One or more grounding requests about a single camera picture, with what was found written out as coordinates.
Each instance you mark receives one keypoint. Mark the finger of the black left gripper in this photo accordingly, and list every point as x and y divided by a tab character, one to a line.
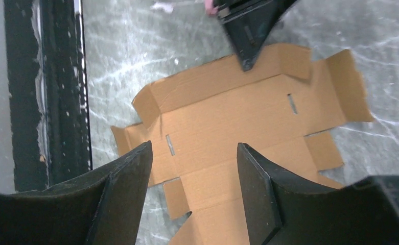
247	25

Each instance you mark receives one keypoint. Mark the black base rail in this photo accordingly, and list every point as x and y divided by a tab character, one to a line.
49	108

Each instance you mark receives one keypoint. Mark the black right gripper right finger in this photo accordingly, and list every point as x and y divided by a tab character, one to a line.
282	207

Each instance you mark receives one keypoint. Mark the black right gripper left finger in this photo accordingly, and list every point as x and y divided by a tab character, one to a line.
102	206

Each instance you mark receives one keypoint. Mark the brown cardboard box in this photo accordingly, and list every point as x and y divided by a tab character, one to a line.
284	108

